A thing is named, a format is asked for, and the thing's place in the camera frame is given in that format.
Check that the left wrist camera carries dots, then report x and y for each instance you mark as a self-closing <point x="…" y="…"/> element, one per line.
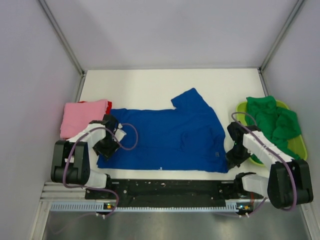
<point x="119" y="133"/>

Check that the grey cable duct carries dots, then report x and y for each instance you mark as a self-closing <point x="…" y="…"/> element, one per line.
<point x="230" y="207"/>

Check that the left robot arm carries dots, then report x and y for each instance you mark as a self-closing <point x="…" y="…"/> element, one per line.
<point x="71" y="162"/>

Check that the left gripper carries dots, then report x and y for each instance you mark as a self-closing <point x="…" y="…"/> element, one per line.
<point x="106" y="152"/>

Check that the green t-shirt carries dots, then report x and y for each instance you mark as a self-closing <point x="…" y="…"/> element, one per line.
<point x="278" y="124"/>

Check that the lime green plastic tray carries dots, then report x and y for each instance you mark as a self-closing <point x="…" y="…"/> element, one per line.
<point x="296" y="145"/>

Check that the aluminium frame rail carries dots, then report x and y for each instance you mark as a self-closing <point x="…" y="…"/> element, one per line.
<point x="61" y="37"/>

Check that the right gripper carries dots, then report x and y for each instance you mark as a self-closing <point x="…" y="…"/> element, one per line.
<point x="232" y="161"/>

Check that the red folded t-shirt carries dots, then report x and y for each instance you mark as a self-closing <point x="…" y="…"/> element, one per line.
<point x="108" y="106"/>

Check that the blue t-shirt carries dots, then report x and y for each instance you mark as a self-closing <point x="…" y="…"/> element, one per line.
<point x="188" y="137"/>

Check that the pink folded t-shirt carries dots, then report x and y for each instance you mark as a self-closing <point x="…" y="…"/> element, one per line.
<point x="80" y="117"/>

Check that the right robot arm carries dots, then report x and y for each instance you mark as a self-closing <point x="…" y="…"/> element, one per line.
<point x="288" y="183"/>

